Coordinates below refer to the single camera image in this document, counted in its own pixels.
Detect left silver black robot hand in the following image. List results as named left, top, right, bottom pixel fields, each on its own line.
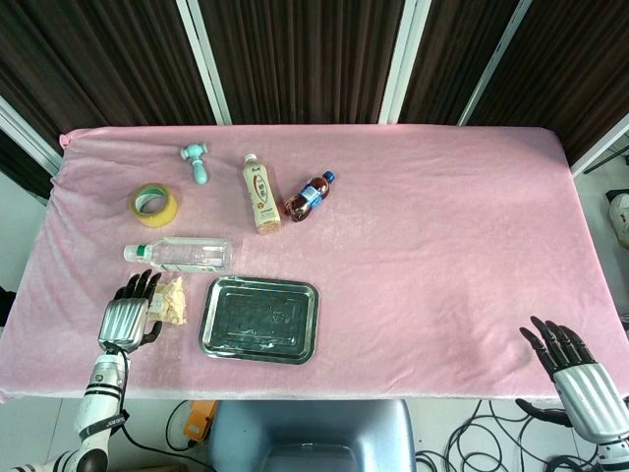
left=96, top=268, right=164, bottom=354

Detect dark cola bottle blue cap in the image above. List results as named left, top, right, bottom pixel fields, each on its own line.
left=284, top=169, right=338, bottom=223

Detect orange power strip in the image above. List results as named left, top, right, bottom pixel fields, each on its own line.
left=187, top=400, right=219, bottom=440

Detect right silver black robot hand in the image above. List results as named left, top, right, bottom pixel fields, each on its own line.
left=514, top=316, right=629, bottom=444

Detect black floor cables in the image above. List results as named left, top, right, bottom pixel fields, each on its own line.
left=415, top=398, right=599, bottom=472

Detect beige milk tea bottle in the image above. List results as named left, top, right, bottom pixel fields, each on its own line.
left=243, top=152, right=283, bottom=236

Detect pink tablecloth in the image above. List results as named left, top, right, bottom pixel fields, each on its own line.
left=0, top=123, right=629, bottom=403

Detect snack packet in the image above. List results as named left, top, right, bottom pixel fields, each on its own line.
left=148, top=275, right=190, bottom=326

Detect dark folding screen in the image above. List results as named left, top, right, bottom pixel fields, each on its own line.
left=0, top=0, right=629, bottom=201

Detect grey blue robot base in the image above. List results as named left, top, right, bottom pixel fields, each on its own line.
left=208, top=398, right=418, bottom=472

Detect teal handheld massager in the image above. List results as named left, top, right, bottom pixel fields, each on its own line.
left=179, top=142, right=212, bottom=186

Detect rectangular metal tray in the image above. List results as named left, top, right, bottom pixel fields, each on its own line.
left=198, top=276, right=320, bottom=366

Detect clear water bottle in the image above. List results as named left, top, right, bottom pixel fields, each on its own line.
left=123, top=236, right=235, bottom=273

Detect yellow tape roll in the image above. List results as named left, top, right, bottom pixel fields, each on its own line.
left=129, top=182, right=180, bottom=229

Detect white shoe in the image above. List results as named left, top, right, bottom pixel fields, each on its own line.
left=607, top=191, right=629, bottom=242

